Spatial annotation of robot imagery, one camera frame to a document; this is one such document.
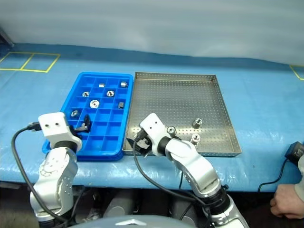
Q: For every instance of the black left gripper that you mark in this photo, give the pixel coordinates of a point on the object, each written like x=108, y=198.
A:
x=74, y=132

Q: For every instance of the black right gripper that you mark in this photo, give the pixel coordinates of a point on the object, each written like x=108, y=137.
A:
x=142, y=143

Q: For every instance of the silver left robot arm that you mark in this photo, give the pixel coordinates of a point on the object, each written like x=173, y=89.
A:
x=55, y=178

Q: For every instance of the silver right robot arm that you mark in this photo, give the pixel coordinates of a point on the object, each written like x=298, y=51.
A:
x=197, y=166

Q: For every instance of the bystander grey sleeve forearm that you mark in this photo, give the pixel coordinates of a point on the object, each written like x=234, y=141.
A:
x=300, y=175

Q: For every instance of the blue compartment tray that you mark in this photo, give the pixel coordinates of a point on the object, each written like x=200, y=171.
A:
x=99, y=142

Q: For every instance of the perforated steel tray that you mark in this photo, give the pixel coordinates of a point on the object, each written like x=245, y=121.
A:
x=175, y=102

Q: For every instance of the bystander bare hand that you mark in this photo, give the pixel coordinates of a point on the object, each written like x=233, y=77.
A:
x=285, y=202

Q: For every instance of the grey rounded cylinder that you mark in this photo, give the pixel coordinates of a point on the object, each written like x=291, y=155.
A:
x=120, y=203
x=181, y=210

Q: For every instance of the grey rounded robot torso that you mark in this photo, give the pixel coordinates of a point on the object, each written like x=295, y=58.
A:
x=133, y=222

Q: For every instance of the blue plastic table cover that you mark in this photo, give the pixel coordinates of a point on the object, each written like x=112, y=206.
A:
x=256, y=107

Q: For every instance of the black power adapter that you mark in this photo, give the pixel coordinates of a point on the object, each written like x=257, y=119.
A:
x=295, y=152

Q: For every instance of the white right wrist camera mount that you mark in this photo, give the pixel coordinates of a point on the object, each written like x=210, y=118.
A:
x=153, y=128

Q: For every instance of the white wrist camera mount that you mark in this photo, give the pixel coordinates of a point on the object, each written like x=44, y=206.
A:
x=53, y=123
x=153, y=128

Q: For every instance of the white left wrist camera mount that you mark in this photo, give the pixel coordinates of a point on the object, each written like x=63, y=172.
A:
x=53, y=123

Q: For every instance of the dark metal frame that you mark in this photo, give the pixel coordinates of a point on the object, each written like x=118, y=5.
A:
x=6, y=38

